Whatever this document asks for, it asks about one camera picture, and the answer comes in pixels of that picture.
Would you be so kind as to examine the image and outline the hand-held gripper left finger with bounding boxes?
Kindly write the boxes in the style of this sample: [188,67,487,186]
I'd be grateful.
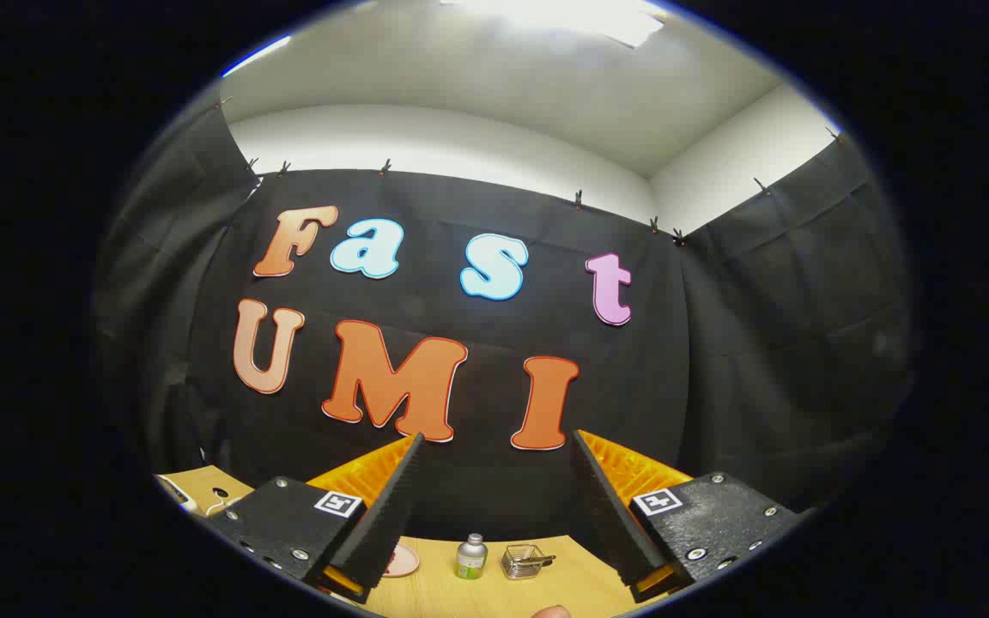
[203,432,425,604]

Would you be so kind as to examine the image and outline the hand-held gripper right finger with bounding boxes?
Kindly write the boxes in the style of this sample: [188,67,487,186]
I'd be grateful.
[570,428,807,604]

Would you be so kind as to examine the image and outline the pink round plate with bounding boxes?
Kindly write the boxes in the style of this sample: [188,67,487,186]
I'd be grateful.
[381,542,420,578]

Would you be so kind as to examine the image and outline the green bottle with silver cap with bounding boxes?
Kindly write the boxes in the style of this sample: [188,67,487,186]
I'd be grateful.
[455,533,488,580]

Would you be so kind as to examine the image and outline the cream white toaster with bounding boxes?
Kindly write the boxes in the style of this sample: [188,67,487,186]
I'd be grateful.
[155,474,205,518]

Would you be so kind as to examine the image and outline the small wire mesh basket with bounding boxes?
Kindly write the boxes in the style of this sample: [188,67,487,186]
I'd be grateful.
[501,544,547,580]

